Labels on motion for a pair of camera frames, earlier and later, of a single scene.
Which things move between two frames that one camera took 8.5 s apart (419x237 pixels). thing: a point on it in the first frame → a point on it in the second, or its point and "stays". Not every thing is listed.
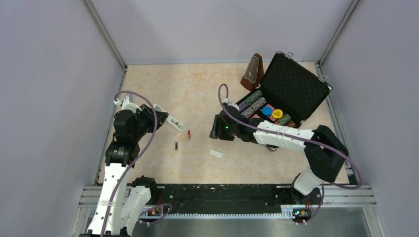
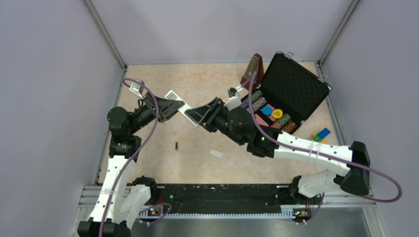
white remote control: [170, 120] → [172, 95]
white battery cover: [216, 153] stays
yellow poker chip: [277, 113] stays
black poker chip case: [287, 94] stays
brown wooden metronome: [254, 73] stays
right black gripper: [217, 130] → [198, 115]
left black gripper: [148, 112] → [168, 108]
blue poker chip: [267, 110] stays
